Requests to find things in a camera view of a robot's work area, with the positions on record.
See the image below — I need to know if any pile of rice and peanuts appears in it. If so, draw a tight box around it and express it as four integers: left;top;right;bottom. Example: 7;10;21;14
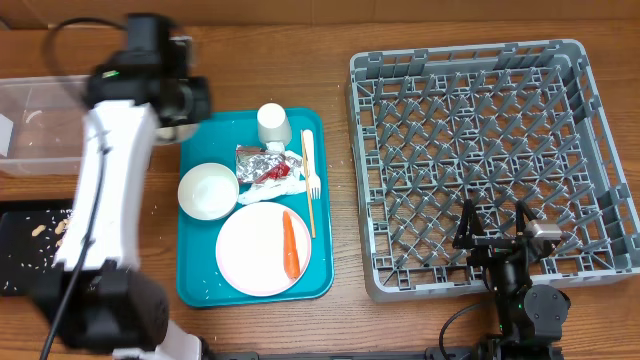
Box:
2;209;74;291

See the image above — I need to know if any grey plastic dishwasher rack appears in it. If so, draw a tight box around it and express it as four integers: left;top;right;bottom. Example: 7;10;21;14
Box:
347;39;639;302

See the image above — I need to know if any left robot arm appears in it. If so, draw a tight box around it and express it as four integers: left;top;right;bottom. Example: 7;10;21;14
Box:
30;13;212;359

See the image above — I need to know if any wooden chopstick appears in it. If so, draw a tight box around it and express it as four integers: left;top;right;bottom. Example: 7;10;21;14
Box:
300;130;316;239

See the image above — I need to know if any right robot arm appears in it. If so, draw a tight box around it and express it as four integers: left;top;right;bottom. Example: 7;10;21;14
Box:
453;199;571;359

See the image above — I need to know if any black plastic tray bin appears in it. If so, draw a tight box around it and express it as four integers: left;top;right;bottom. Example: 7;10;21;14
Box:
0;198;76;297

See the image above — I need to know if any white paper cup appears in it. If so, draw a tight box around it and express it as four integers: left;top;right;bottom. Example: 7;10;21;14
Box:
257;103;292;145

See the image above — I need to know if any crumpled white tissue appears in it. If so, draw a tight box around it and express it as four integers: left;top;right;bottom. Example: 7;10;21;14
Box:
238;142;306;205

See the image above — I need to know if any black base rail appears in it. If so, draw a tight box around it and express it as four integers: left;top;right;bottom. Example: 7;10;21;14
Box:
207;347;566;360

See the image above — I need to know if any white bowl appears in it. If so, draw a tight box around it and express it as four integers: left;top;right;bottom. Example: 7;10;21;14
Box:
177;163;239;221

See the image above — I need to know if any grey bowl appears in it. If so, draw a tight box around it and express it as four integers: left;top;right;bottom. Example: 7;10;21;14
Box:
154;124;199;146

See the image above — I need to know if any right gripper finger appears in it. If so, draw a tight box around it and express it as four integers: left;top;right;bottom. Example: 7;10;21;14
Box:
515;200;538;235
453;199;484;249

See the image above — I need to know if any pink round plate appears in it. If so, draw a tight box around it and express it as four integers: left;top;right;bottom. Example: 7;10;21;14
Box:
215;202;312;297

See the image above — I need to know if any white plastic fork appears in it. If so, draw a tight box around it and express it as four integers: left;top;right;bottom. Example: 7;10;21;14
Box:
302;129;321;199

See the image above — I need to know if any clear plastic bin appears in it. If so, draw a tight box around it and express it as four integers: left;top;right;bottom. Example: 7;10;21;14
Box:
0;74;156;178

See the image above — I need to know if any orange carrot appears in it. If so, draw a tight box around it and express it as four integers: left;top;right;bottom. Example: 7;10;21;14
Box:
283;211;301;280

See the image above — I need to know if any foil snack wrapper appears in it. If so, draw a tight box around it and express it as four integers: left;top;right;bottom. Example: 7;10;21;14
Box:
235;146;292;184

